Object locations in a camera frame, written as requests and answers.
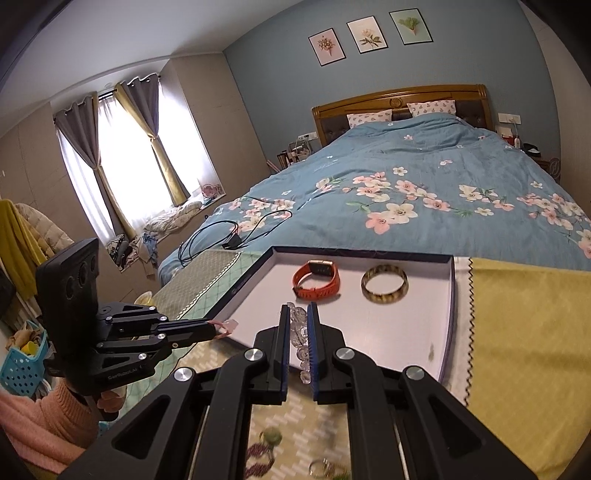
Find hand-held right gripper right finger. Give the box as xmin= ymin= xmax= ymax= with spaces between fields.
xmin=308 ymin=301 xmax=539 ymax=480

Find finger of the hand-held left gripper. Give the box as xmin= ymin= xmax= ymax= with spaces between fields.
xmin=96 ymin=330 xmax=219 ymax=366
xmin=98 ymin=301 xmax=219 ymax=334

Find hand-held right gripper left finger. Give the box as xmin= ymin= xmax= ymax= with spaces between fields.
xmin=58 ymin=302 xmax=293 ymax=480

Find clear bead bracelet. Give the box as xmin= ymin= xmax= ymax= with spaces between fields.
xmin=285 ymin=302 xmax=315 ymax=386

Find white box lid tray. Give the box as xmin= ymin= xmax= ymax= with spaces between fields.
xmin=221 ymin=246 xmax=458 ymax=398

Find pink heart ring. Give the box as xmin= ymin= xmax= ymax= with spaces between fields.
xmin=210 ymin=318 xmax=238 ymax=341

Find purple bead bracelet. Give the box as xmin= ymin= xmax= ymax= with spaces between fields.
xmin=247 ymin=440 xmax=273 ymax=480

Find person's left forearm pink sleeve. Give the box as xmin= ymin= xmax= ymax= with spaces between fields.
xmin=0 ymin=381 xmax=100 ymax=472

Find person's left hand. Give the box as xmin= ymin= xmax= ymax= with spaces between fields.
xmin=95 ymin=388 xmax=127 ymax=423

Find pile of clothes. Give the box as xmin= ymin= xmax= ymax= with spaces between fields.
xmin=105 ymin=233 xmax=160 ymax=278

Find beige puffer jacket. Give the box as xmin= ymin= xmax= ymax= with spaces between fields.
xmin=14 ymin=203 xmax=75 ymax=273

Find yellow garment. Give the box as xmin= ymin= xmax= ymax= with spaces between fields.
xmin=0 ymin=198 xmax=47 ymax=301

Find orange smart watch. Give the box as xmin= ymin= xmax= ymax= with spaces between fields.
xmin=292 ymin=260 xmax=341 ymax=299

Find blue plastic basket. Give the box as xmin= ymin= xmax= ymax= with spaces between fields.
xmin=0 ymin=320 xmax=49 ymax=398

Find tortoiseshell bangle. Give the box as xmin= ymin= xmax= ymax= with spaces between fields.
xmin=361 ymin=263 xmax=410 ymax=305

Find white crumpled blanket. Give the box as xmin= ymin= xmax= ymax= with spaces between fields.
xmin=143 ymin=200 xmax=204 ymax=234

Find grey and gold curtain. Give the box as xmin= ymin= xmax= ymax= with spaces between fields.
xmin=53 ymin=92 xmax=116 ymax=241
xmin=113 ymin=74 xmax=191 ymax=207

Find nightstand with cosmetics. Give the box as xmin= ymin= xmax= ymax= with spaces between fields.
xmin=276 ymin=138 xmax=320 ymax=174

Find yellow cloth with zigzag edge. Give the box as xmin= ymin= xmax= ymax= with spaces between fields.
xmin=463 ymin=257 xmax=591 ymax=480

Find blue floral quilt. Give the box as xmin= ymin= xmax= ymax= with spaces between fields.
xmin=158 ymin=112 xmax=591 ymax=287

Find white dotted pillow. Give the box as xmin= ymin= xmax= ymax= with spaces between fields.
xmin=406 ymin=99 xmax=458 ymax=118
xmin=346 ymin=111 xmax=393 ymax=129

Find wooden bed headboard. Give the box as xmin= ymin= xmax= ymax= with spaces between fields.
xmin=311 ymin=84 xmax=492 ymax=149

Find wooden nightstand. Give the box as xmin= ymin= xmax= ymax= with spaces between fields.
xmin=522 ymin=143 xmax=562 ymax=180

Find framed pink flower picture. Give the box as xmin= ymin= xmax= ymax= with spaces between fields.
xmin=308 ymin=28 xmax=347 ymax=68

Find framed white flower picture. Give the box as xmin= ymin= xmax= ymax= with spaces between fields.
xmin=346 ymin=16 xmax=387 ymax=55

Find framed green leaf picture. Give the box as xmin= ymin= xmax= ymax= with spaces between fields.
xmin=389 ymin=7 xmax=432 ymax=45

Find black cable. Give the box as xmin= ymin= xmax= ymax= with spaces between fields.
xmin=178 ymin=209 xmax=294 ymax=265

